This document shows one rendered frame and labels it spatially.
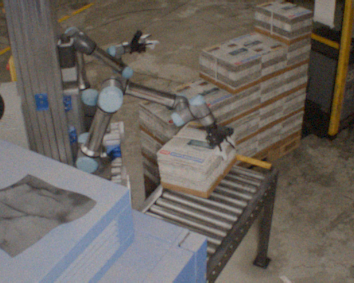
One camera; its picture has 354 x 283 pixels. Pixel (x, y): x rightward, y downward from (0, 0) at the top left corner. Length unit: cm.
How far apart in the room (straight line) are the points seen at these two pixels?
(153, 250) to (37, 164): 42
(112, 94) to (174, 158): 48
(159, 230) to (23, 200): 43
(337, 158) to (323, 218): 82
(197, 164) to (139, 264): 125
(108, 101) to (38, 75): 52
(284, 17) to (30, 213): 295
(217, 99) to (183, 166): 103
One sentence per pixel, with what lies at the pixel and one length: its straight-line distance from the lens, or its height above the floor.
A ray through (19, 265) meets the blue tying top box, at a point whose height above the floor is 175.
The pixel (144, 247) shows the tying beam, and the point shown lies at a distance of 147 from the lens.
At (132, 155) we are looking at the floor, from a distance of 448.
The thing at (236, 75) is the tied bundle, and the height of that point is 98.
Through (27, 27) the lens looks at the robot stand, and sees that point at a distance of 274.
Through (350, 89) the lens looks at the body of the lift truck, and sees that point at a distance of 469.
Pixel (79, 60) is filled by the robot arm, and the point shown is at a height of 125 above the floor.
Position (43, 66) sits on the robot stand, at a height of 144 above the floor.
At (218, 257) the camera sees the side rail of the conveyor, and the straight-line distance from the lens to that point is 245.
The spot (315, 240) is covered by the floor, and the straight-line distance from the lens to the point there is 373.
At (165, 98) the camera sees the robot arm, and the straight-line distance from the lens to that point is 270.
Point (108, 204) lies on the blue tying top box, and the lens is 131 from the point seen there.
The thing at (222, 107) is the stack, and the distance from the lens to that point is 361.
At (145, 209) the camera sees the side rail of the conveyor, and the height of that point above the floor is 80.
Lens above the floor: 261
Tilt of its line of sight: 34 degrees down
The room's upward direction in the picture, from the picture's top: 1 degrees counter-clockwise
